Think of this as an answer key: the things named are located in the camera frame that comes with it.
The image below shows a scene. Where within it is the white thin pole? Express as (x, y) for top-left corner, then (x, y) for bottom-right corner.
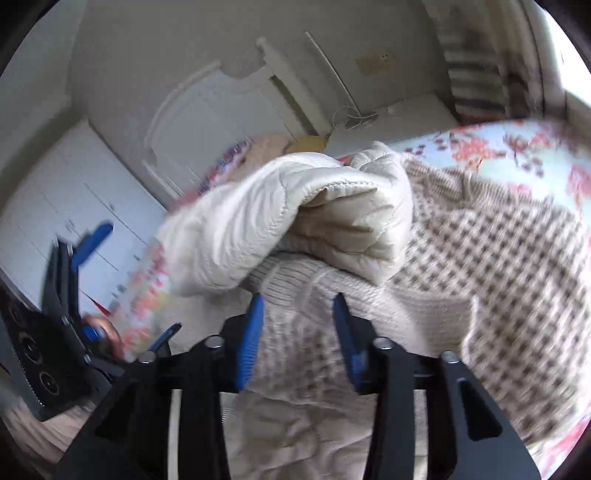
(303, 31), (366, 121)

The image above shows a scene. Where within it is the white cable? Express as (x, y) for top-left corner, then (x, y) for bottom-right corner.
(329, 105), (380, 131)

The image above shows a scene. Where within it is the floral bedsheet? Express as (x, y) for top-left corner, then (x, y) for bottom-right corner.
(111, 117), (591, 480)

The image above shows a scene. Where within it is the person's left hand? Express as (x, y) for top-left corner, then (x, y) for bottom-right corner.
(84, 315), (126, 361)

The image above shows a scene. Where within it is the white wooden bed headboard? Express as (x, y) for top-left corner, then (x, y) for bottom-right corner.
(141, 36), (334, 200)

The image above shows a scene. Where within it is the dark framed window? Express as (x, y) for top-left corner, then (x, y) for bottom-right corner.
(522, 0), (591, 95)

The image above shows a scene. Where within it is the patterned round cushion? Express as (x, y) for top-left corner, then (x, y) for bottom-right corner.
(198, 140), (254, 195)

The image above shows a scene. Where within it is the beige wall socket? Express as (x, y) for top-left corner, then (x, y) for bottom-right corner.
(357, 52), (399, 77)

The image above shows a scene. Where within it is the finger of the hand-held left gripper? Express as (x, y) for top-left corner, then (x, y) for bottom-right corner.
(42, 222), (115, 320)
(147, 322), (183, 357)

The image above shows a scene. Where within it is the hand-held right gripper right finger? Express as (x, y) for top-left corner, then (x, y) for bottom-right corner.
(332, 292), (541, 480)

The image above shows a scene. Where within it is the yellow cloth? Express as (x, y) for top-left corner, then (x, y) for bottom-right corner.
(283, 134), (329, 156)

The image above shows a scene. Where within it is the beige quilted jacket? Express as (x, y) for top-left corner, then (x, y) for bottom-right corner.
(154, 141), (591, 480)

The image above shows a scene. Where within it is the white wardrobe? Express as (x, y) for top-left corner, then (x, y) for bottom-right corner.
(0, 117), (172, 320)

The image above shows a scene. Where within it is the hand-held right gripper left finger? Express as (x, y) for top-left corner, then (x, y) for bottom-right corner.
(60, 293), (266, 480)

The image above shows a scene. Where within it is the white nightstand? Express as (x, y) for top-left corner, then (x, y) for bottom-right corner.
(324, 93), (461, 161)

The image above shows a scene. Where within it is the printed beige curtain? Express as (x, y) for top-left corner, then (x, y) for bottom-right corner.
(428, 0), (570, 126)

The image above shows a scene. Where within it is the beige pillow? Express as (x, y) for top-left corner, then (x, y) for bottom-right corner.
(244, 134), (297, 172)

